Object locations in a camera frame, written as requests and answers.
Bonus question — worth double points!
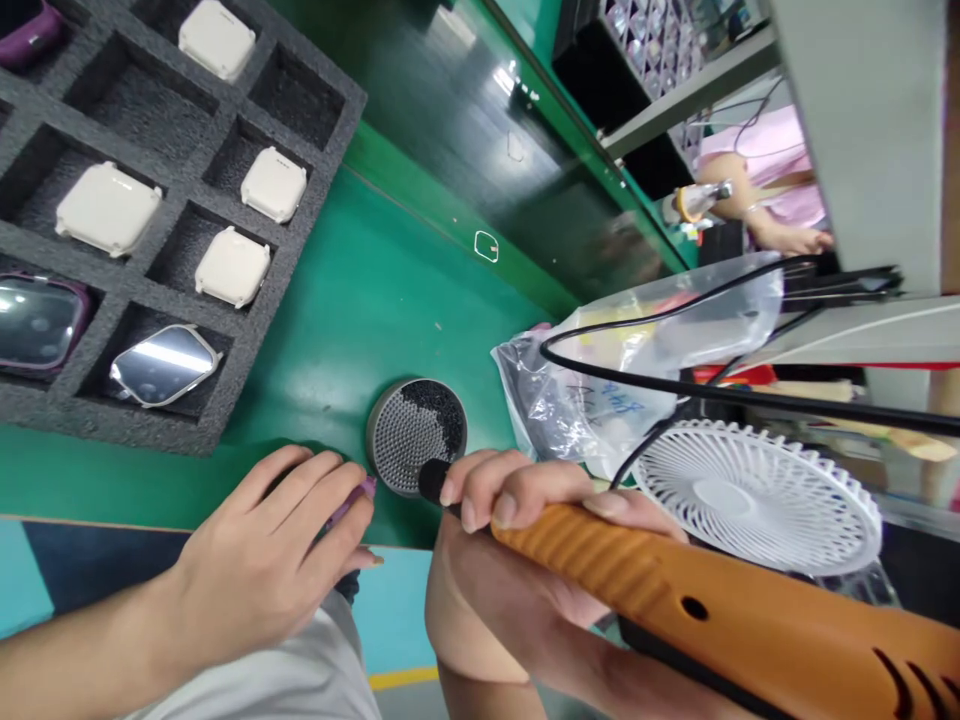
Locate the person's right hand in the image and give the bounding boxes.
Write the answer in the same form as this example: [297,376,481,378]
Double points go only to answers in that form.
[425,448,688,685]

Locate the person's left hand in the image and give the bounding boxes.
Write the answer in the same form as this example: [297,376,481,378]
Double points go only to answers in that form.
[159,444,385,663]

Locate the small purple watch case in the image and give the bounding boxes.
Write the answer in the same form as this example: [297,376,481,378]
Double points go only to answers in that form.
[323,475,378,530]

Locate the orange electric screwdriver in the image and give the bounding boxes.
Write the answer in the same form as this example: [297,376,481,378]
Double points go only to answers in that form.
[417,458,960,720]

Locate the person's body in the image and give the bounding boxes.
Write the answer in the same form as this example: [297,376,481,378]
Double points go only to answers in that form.
[140,592,385,720]

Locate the round grey screw dish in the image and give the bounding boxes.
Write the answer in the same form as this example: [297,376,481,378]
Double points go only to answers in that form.
[364,377,471,501]

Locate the silver watch with glass screen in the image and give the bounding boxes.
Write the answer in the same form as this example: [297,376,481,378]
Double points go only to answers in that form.
[109,323,226,409]

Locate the clear plastic bag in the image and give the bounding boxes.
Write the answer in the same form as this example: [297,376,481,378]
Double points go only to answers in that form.
[490,269,786,482]

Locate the white round desk fan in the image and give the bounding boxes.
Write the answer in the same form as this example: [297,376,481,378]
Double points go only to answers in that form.
[628,417,886,580]

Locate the cream watch case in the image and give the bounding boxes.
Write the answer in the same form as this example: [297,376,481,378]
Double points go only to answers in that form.
[54,161,164,260]
[194,225,271,310]
[177,0,259,85]
[239,146,310,226]

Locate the purple watch with glass screen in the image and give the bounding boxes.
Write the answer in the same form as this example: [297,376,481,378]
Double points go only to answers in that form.
[0,272,93,379]

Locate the red flat box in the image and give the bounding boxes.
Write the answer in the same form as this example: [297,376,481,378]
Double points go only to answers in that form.
[692,364,778,386]

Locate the black foam compartment tray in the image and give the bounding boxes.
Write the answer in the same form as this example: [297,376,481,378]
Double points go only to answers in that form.
[0,0,370,460]

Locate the black conveyor belt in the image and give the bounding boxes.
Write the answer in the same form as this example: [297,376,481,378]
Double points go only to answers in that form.
[269,0,680,320]

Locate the purple watch back case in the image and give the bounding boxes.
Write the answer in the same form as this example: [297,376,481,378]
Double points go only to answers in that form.
[0,0,66,71]

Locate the shelf with parts bins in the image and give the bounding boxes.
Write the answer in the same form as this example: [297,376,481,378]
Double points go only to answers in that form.
[551,0,783,144]

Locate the thin black fan cable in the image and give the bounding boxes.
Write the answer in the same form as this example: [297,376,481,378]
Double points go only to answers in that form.
[609,414,682,490]

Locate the thick black cable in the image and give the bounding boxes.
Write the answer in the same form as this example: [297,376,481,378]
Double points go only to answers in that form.
[538,253,960,439]

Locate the white workstation frame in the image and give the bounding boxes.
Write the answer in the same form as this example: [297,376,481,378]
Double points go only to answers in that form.
[757,0,960,370]

